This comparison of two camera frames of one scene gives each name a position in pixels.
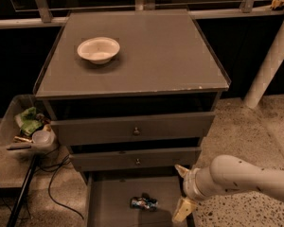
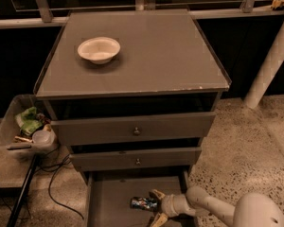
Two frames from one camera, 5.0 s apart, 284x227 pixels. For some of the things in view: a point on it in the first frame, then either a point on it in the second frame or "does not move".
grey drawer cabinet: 133,124 does not move
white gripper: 189,183 -> 168,204
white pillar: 272,63 does not move
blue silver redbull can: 144,202 does not move
